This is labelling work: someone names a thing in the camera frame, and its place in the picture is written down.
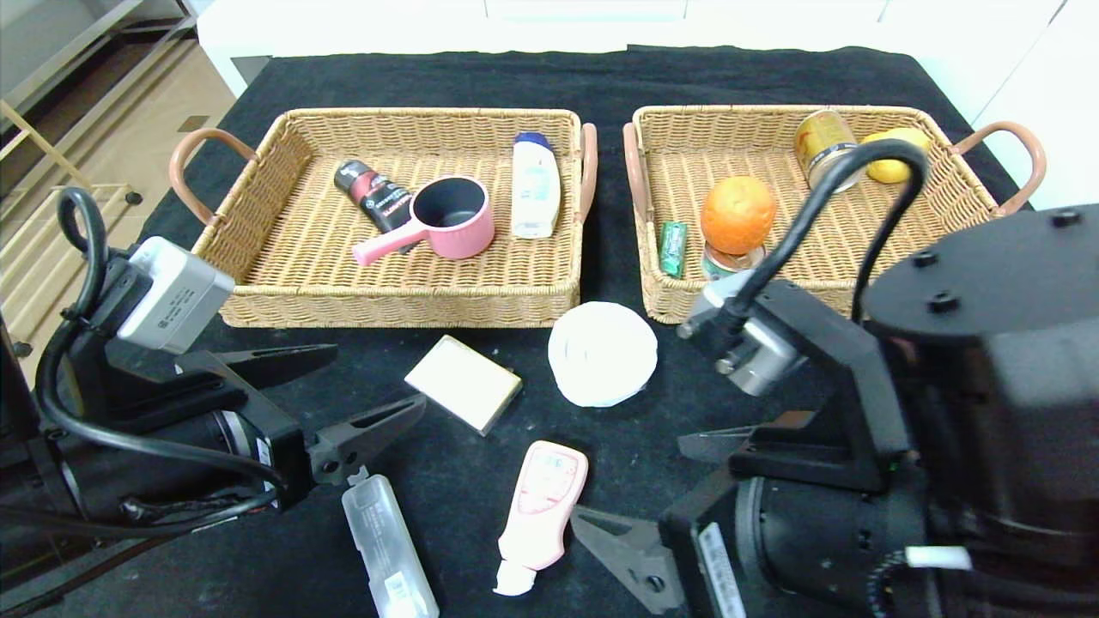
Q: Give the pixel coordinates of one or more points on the black left camera bracket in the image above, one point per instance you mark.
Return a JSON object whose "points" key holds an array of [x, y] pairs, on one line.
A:
{"points": [[142, 390]]}

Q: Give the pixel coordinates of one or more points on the white bottle blue cap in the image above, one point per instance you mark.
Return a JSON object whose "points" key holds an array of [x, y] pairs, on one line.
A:
{"points": [[536, 189]]}

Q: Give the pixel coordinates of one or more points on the green chewing gum pack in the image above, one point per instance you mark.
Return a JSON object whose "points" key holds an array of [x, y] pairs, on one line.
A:
{"points": [[672, 249]]}

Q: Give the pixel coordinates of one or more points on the black camera bracket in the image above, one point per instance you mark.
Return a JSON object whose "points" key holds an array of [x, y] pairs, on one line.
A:
{"points": [[142, 390], [850, 386]]}

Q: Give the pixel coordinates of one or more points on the pink bottle white cap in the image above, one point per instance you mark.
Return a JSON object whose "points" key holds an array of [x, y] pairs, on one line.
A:
{"points": [[545, 498]]}

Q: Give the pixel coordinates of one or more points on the small pull-tab tin can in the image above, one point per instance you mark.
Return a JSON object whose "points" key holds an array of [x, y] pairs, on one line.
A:
{"points": [[725, 262]]}

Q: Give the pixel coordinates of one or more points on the white plastic bowl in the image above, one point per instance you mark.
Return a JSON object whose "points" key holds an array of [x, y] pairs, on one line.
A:
{"points": [[601, 352]]}

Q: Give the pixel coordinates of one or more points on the grey shelf unit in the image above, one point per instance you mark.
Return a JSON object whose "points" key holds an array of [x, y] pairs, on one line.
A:
{"points": [[51, 43]]}

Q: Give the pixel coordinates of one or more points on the orange fruit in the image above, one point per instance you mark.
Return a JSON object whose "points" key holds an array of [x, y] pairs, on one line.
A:
{"points": [[738, 215]]}

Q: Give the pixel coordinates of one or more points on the wooden rack on wheels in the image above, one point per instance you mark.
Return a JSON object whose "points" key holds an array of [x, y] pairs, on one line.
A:
{"points": [[34, 257]]}

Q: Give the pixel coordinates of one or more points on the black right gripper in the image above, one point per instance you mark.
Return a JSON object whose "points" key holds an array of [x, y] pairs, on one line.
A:
{"points": [[706, 549]]}

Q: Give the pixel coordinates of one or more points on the black red tube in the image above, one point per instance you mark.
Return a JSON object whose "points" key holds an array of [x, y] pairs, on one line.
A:
{"points": [[373, 197]]}

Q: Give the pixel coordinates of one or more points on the yellow pear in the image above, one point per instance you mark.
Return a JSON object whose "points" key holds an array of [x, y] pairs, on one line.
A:
{"points": [[889, 172]]}

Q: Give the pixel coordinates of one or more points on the pink saucepan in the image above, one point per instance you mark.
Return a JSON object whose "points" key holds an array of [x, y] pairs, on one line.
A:
{"points": [[468, 240]]}

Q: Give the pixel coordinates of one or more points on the black right camera bracket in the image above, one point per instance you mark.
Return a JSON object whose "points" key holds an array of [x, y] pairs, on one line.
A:
{"points": [[850, 386]]}

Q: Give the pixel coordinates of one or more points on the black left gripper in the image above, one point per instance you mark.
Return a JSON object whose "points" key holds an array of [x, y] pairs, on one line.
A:
{"points": [[281, 462]]}

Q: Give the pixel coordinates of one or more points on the black tablecloth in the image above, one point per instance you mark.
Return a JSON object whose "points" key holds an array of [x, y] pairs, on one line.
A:
{"points": [[429, 81]]}

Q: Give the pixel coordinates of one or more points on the cream rectangular box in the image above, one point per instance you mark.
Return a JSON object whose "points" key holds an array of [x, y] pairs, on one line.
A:
{"points": [[464, 382]]}

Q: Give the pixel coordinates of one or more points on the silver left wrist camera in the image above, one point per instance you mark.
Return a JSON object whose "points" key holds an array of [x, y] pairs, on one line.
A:
{"points": [[176, 296]]}

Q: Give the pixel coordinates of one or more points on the gold drink can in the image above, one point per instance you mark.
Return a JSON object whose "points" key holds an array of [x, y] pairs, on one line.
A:
{"points": [[820, 137]]}

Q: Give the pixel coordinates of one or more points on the translucent white toothbrush case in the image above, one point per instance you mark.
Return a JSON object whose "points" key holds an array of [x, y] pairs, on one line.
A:
{"points": [[386, 541]]}

